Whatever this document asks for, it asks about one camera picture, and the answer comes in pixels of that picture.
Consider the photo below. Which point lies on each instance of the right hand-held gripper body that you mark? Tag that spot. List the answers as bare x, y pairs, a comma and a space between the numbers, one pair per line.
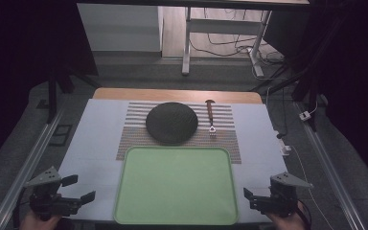
282, 198

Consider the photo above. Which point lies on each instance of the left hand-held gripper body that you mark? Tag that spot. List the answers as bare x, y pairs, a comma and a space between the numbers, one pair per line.
46, 199

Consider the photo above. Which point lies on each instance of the person's right hand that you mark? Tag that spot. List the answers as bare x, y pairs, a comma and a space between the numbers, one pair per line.
287, 222

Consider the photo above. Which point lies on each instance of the person's left hand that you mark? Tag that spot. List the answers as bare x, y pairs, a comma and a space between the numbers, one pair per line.
35, 223

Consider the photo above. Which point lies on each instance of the white table cover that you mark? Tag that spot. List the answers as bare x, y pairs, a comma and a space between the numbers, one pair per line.
92, 140

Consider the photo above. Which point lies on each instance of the white plug connector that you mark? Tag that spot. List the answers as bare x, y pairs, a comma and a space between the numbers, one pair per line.
285, 148

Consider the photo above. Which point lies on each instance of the green plastic tray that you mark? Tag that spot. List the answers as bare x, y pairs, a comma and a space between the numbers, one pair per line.
176, 185

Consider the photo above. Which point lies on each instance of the striped woven placemat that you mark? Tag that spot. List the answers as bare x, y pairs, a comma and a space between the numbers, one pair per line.
134, 137

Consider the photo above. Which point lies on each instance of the white power adapter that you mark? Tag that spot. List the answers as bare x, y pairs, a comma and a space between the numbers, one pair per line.
304, 115

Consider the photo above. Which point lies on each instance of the black tripod stand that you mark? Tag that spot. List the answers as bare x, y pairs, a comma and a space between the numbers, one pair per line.
303, 80
56, 86

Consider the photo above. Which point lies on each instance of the round black plate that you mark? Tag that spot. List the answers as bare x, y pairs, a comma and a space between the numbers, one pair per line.
171, 123

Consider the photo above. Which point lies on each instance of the white cabinet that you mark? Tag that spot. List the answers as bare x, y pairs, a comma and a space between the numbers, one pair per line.
121, 28

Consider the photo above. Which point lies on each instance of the aluminium rail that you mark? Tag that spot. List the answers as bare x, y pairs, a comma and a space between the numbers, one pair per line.
329, 172
25, 171

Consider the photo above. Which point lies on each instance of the black floor frame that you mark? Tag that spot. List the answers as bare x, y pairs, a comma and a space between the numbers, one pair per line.
61, 134

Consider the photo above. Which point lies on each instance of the white desk frame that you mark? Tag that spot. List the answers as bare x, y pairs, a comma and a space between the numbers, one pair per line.
223, 27

